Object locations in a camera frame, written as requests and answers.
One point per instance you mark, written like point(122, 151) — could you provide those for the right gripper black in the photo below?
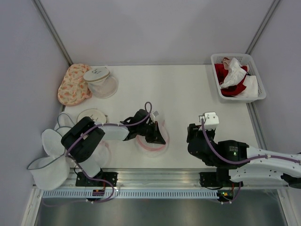
point(193, 130)

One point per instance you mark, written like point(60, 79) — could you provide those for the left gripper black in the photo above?
point(156, 136)

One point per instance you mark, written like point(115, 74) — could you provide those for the pink-trimmed mesh laundry bag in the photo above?
point(150, 149)

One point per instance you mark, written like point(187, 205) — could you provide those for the red and white bra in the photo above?
point(236, 88)

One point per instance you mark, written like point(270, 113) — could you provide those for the white lace bra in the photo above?
point(234, 73)

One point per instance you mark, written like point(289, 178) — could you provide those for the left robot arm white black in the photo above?
point(83, 138)

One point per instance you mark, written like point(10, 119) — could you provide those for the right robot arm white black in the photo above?
point(237, 162)

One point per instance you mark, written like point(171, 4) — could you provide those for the beige glasses-print mesh bag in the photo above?
point(96, 115)

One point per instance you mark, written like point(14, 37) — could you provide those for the red bra in basket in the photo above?
point(221, 72)

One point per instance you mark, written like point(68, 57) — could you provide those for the beige mesh bag upper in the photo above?
point(100, 82)

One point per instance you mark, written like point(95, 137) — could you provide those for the white bra in basket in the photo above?
point(251, 90)

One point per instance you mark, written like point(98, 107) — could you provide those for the beige pink bra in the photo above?
point(226, 63)

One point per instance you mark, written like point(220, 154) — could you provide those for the floral peach laundry bag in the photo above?
point(74, 89)

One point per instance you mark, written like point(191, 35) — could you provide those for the grey-trimmed white mesh bag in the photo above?
point(51, 171)

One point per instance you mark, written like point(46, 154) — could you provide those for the white plastic basket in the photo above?
point(244, 59)

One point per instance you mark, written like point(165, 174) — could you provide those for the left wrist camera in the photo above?
point(155, 114)

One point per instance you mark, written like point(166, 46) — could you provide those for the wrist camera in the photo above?
point(155, 114)
point(210, 120)

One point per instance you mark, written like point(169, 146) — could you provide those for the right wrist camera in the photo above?
point(210, 120)

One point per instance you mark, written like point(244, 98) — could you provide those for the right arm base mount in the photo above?
point(209, 179)

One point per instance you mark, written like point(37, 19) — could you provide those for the aluminium rail with cable duct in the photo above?
point(154, 184)

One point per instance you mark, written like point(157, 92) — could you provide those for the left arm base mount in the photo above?
point(83, 181)

